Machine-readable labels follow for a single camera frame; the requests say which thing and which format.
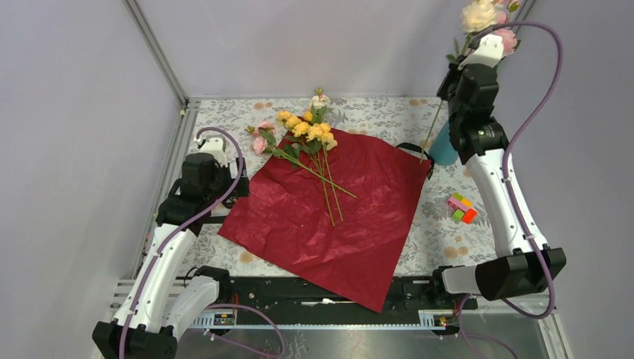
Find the black gold-lettered ribbon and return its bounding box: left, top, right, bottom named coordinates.
left=197, top=141, right=436, bottom=224

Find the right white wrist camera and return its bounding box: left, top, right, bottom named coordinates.
left=458, top=34, right=505, bottom=70

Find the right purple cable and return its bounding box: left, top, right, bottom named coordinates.
left=455, top=20, right=564, bottom=359

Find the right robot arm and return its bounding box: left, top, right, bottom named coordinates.
left=428, top=63, right=567, bottom=308

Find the yellow rose stem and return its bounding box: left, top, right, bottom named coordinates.
left=271, top=108, right=349, bottom=227

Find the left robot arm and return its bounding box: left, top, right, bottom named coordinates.
left=92, top=150, right=248, bottom=358

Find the pink rose stem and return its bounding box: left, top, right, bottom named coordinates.
left=493, top=0, right=521, bottom=58
left=244, top=120, right=356, bottom=198

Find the teal cylindrical vase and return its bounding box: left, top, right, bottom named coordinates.
left=428, top=120, right=458, bottom=166

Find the floral patterned table mat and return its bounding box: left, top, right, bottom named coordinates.
left=178, top=97, right=496, bottom=277

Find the cream rose stem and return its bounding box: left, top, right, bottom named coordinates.
left=423, top=1, right=496, bottom=153

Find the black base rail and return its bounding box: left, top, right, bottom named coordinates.
left=217, top=276, right=478, bottom=328

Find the red and brown wrapping paper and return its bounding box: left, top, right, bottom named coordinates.
left=219, top=130, right=431, bottom=312

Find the colourful block stack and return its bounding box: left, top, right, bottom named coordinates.
left=446, top=192, right=478, bottom=224

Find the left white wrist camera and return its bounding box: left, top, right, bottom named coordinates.
left=194, top=135, right=229, bottom=168

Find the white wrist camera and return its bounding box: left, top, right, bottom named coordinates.
left=194, top=135, right=229, bottom=168
left=458, top=34, right=505, bottom=70

